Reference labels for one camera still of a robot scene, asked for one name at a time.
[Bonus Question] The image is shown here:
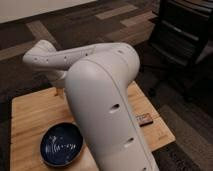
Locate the black office chair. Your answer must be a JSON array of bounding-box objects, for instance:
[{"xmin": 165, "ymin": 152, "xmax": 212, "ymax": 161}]
[{"xmin": 148, "ymin": 0, "xmax": 213, "ymax": 101}]

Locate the dark blue ceramic bowl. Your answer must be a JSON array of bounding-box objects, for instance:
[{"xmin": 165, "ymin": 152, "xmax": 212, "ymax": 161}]
[{"xmin": 40, "ymin": 122, "xmax": 84, "ymax": 168}]

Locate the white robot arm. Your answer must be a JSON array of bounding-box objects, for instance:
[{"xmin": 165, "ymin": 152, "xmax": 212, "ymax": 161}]
[{"xmin": 23, "ymin": 40, "xmax": 159, "ymax": 171}]

